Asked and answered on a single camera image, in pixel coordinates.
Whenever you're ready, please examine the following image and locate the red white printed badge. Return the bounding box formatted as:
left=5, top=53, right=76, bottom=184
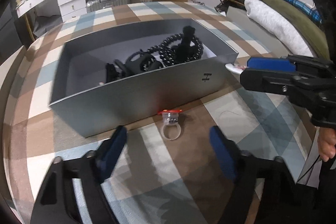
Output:
left=225, top=63, right=248, bottom=75

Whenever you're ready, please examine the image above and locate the red top clear ring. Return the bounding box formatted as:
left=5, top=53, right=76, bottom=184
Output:
left=157, top=109, right=184, bottom=141

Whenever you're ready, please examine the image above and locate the slim black hair clip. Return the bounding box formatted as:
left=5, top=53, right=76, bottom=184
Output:
left=105, top=63, right=119, bottom=83

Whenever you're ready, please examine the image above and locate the large black claw clip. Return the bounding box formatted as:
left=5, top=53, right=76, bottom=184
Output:
left=114, top=51, right=163, bottom=77

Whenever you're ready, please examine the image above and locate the long black banana clip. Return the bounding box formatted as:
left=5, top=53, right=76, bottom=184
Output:
left=175, top=26, right=196, bottom=64

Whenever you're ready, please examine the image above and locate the black beaded spiral hair tie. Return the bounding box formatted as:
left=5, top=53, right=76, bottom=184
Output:
left=167, top=35, right=205, bottom=63

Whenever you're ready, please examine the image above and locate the person's right hand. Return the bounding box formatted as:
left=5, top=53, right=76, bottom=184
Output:
left=317, top=127, right=336, bottom=162

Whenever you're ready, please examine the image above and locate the olive green rolled blanket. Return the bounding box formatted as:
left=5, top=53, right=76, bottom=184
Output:
left=260, top=0, right=330, bottom=60

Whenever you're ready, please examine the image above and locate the white rolled blanket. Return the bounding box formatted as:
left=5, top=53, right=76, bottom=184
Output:
left=244, top=0, right=317, bottom=57

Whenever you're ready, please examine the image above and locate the blue plaid rolled blanket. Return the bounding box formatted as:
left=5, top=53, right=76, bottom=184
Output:
left=283, top=0, right=322, bottom=24

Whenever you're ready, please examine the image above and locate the silver open cardboard box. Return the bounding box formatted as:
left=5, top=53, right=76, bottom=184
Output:
left=50, top=19, right=238, bottom=137

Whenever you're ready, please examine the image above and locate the silver lying suitcase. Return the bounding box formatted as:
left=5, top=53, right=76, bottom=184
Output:
left=87, top=0, right=130, bottom=13

